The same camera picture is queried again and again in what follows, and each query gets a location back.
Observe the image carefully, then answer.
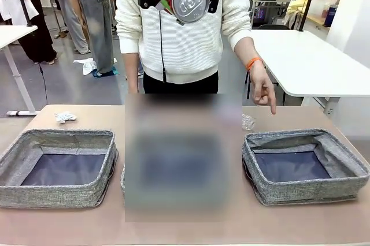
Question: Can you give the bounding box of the crushed red cola can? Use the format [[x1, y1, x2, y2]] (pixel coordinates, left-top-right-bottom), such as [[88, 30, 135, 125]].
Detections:
[[163, 0, 209, 26]]

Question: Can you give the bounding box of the clear plastic water bottle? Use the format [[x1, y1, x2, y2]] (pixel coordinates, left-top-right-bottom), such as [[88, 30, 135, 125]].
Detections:
[[242, 114, 257, 131]]

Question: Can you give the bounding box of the white paper wad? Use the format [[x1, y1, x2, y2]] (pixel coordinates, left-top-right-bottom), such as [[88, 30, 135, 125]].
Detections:
[[54, 111, 79, 124]]

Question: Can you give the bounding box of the person's right forearm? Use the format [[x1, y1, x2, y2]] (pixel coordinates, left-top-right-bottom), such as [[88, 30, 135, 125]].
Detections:
[[123, 51, 142, 94]]

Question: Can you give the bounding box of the person's left forearm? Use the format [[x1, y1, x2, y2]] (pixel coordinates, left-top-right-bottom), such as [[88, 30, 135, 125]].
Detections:
[[232, 36, 262, 66]]

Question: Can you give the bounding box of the person's left hand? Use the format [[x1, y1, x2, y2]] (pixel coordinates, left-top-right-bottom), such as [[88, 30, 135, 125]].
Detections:
[[248, 62, 277, 115]]

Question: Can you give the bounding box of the person in white sweater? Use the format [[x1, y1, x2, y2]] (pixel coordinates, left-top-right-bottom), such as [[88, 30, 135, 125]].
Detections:
[[115, 0, 252, 95]]

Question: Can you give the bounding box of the bystander in faded jeans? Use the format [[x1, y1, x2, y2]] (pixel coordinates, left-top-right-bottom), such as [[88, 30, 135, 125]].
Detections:
[[71, 0, 114, 76]]

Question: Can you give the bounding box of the bystander in light trousers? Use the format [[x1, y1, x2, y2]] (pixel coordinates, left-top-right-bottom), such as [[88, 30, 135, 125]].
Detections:
[[50, 0, 91, 55]]

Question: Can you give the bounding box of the yellow cloth garment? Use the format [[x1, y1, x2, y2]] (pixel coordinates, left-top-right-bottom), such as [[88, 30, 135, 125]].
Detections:
[[284, 0, 341, 25]]

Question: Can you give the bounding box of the blue floor mat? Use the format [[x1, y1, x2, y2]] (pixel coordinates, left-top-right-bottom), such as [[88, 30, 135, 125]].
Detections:
[[92, 66, 120, 78]]

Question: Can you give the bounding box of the white cloth garment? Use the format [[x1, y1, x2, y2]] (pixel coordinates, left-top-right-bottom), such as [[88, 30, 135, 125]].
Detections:
[[73, 57, 98, 76]]

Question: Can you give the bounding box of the translucent plastic storage box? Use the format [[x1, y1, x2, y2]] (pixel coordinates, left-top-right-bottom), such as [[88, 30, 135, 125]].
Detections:
[[306, 0, 339, 26]]

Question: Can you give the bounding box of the large white table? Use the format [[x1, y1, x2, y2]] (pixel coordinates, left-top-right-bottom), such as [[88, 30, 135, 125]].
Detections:
[[249, 29, 370, 116]]

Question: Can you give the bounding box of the dark blue bottle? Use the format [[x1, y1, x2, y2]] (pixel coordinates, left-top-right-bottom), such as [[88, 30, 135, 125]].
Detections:
[[323, 0, 338, 28]]

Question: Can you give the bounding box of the bystander in black trousers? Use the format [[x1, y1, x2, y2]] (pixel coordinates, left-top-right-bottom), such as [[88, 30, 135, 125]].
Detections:
[[0, 0, 58, 65]]

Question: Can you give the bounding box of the grey fabric storage basket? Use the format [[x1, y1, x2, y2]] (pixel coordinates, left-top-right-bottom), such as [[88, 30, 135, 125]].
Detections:
[[120, 131, 232, 210], [0, 129, 119, 209], [240, 128, 370, 207]]

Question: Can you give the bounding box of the thin black neck cord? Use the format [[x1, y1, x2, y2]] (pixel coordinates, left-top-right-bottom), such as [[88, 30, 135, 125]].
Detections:
[[158, 9, 168, 84]]

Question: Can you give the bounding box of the orange strap wristwatch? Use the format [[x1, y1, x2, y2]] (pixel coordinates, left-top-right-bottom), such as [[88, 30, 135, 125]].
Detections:
[[246, 57, 264, 71]]

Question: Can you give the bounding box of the black floor cable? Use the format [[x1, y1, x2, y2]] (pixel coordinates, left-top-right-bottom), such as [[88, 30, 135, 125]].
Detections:
[[38, 63, 49, 105]]

